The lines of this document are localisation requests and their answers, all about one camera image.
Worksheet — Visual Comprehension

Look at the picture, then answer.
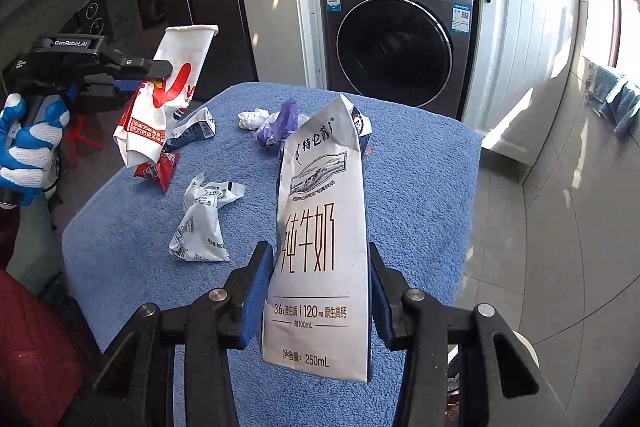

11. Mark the red stool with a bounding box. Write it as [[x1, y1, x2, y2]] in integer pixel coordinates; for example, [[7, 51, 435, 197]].
[[65, 113, 102, 168]]

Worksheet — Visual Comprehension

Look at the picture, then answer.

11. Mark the white tissue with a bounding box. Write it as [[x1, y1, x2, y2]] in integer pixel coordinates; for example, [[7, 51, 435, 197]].
[[237, 108, 272, 130]]

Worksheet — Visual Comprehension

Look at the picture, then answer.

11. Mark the faded blue rag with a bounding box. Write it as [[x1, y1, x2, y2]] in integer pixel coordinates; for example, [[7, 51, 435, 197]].
[[585, 62, 619, 114]]

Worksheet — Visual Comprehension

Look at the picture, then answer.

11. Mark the dark blue carton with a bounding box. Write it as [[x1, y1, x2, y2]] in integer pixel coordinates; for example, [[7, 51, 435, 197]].
[[165, 107, 219, 152]]

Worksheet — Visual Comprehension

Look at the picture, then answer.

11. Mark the white green carton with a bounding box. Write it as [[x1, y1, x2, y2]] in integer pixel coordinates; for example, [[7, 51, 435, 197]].
[[167, 174, 247, 263]]

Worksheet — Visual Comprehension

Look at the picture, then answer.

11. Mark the purple plastic bag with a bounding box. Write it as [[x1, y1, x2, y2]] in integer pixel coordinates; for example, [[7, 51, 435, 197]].
[[255, 99, 302, 148]]

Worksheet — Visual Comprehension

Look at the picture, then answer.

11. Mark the dark grey washing machine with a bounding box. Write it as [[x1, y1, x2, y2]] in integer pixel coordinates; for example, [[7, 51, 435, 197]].
[[319, 0, 476, 126]]

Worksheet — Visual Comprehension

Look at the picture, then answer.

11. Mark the blue fluffy rag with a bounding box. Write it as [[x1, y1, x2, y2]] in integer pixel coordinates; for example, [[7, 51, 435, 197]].
[[600, 77, 640, 139]]

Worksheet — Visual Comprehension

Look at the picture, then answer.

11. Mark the black induction cooktop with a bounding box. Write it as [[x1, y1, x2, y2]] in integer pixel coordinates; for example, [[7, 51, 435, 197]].
[[62, 0, 119, 44]]

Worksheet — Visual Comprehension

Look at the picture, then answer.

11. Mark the red snack wrapper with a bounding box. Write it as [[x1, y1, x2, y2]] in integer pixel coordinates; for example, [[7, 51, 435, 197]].
[[134, 151, 181, 195]]

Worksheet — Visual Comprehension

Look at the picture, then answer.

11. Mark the white milk carton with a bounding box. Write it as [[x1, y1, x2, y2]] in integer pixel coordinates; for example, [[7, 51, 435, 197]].
[[261, 93, 374, 383]]

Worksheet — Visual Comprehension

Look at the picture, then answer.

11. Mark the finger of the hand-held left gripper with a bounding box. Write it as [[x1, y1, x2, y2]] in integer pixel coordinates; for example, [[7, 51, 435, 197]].
[[100, 49, 174, 90], [80, 77, 146, 116]]

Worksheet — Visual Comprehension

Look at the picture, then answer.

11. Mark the white cabinet door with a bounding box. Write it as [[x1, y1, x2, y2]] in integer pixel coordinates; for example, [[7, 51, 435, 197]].
[[470, 0, 582, 168]]

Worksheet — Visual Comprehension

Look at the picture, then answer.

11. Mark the person's left hand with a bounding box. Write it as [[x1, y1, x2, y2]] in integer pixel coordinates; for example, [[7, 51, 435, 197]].
[[0, 93, 71, 205]]

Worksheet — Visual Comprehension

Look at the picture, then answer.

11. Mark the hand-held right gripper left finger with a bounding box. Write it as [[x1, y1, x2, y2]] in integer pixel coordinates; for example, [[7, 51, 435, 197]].
[[60, 241, 276, 427]]

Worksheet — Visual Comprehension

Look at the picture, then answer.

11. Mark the crushed white red paper cup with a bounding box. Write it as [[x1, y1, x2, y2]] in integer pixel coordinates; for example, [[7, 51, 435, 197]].
[[112, 24, 221, 168]]

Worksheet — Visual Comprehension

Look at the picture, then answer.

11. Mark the person's red garment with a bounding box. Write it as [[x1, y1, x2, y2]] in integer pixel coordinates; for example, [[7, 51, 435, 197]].
[[0, 207, 85, 427]]

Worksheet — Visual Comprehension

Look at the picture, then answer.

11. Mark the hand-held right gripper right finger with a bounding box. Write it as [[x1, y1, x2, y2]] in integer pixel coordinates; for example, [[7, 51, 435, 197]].
[[369, 242, 586, 427]]

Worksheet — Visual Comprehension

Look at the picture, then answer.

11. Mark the blue towel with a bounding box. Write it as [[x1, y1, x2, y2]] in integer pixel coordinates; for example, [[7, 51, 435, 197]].
[[62, 81, 482, 427]]

